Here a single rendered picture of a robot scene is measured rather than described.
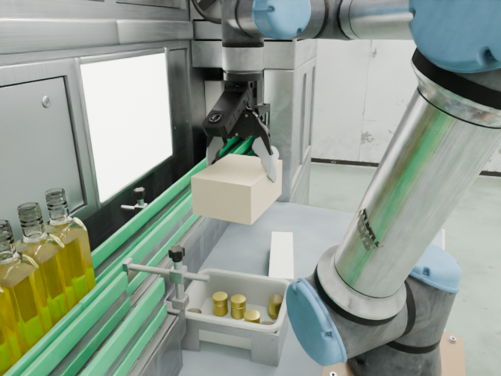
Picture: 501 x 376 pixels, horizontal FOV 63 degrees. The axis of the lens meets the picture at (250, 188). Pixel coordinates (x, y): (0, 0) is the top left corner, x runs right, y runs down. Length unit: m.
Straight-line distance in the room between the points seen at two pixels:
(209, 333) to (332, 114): 3.57
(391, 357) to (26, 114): 0.73
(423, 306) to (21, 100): 0.72
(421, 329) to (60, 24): 0.83
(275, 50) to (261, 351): 0.97
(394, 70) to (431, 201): 3.81
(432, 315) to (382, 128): 3.71
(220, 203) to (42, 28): 0.45
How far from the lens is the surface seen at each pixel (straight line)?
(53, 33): 0.91
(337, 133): 4.31
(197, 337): 0.90
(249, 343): 0.87
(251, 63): 0.74
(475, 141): 0.39
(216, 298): 0.95
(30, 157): 0.85
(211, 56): 1.52
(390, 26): 0.62
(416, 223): 0.43
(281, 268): 1.06
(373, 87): 4.22
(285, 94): 1.47
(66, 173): 0.92
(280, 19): 0.63
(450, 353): 0.86
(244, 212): 0.73
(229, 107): 0.72
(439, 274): 0.62
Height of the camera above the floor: 1.38
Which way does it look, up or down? 22 degrees down
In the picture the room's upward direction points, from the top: straight up
